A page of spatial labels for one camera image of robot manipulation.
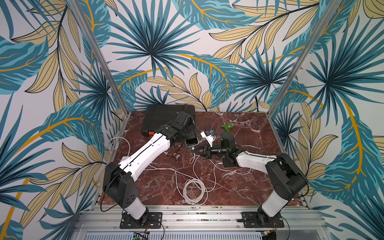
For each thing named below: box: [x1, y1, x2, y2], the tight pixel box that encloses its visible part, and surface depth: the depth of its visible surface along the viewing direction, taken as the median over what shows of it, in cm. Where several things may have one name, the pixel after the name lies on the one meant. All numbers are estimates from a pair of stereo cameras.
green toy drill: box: [221, 123, 234, 132], surface depth 112 cm
